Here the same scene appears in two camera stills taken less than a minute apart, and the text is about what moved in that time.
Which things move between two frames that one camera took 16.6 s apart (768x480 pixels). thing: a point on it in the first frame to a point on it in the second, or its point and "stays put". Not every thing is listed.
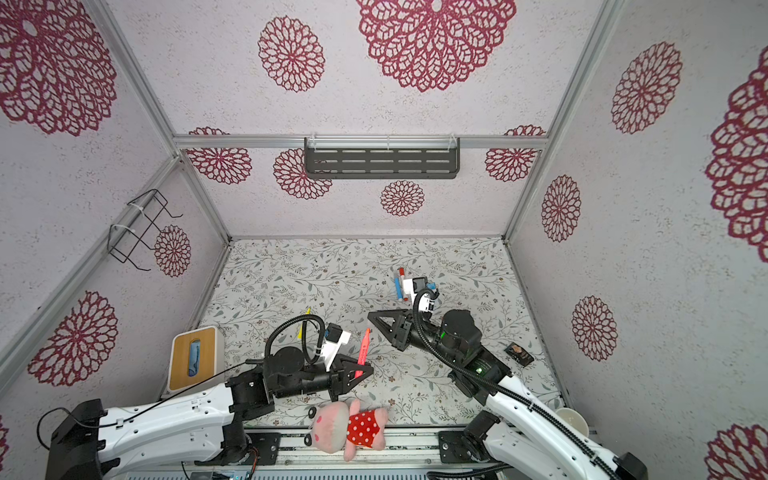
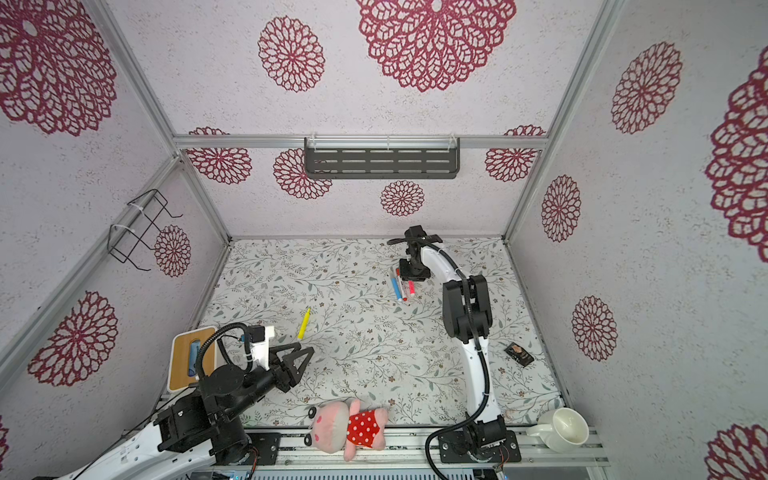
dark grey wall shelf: (382, 157) stays put
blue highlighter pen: (398, 289) stays put
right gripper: (405, 330) to (413, 242)
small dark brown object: (517, 353) stays put
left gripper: (335, 375) to (279, 367)
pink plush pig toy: (336, 426) stays put
